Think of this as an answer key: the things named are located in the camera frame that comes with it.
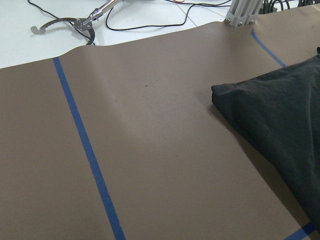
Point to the metal reacher grabber tool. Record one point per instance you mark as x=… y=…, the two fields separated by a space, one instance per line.
x=83 y=26

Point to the aluminium frame post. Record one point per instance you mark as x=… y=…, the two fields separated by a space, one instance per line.
x=243 y=12

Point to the black printed t-shirt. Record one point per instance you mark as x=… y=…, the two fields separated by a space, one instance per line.
x=278 y=113

